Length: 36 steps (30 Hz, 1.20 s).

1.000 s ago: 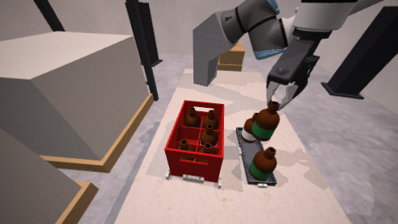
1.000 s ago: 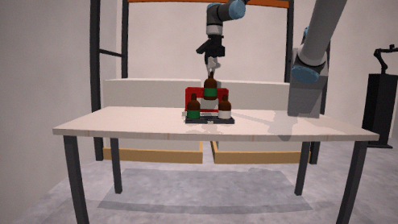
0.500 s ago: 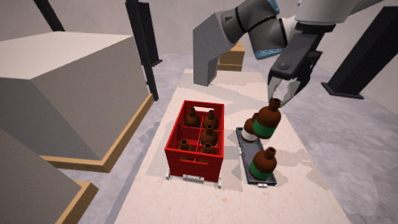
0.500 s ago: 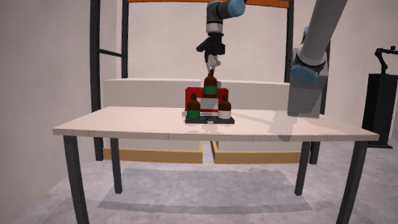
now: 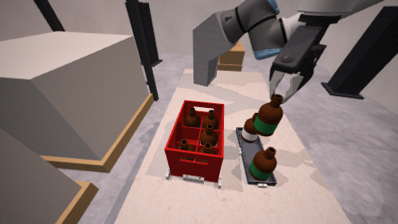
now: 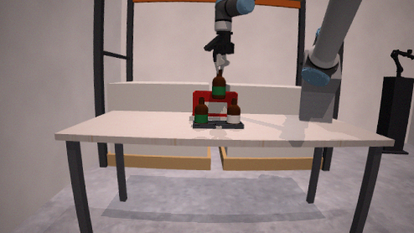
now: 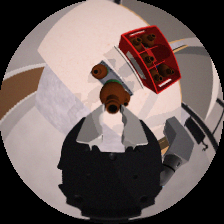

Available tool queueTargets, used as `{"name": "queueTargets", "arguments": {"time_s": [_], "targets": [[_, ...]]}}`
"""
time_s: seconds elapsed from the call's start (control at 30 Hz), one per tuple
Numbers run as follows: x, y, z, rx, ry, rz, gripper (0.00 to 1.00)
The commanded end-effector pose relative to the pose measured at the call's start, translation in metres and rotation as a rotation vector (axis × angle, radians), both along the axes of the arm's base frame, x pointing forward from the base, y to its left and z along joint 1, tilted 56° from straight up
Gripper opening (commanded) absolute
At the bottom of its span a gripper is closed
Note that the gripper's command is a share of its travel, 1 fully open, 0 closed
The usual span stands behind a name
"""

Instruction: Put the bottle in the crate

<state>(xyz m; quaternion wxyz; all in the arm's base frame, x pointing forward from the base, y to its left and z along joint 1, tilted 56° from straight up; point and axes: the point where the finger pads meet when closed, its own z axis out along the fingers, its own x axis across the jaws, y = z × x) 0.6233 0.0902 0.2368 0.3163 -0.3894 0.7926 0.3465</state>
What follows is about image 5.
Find red bottle crate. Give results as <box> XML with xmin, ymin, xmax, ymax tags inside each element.
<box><xmin>164</xmin><ymin>102</ymin><xmax>224</xmax><ymax>183</ymax></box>

